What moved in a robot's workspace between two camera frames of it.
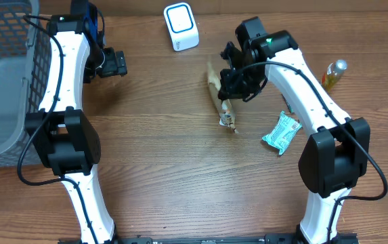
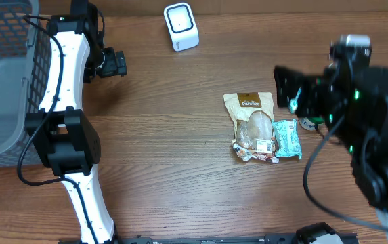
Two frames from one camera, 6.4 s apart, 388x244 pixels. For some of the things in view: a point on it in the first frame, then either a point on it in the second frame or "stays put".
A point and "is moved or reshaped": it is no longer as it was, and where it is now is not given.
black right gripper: (233, 80) → (308, 93)
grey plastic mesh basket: (13, 61) stays put
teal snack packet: (282, 132) is moved or reshaped
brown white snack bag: (227, 118) → (254, 136)
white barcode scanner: (182, 26) stays put
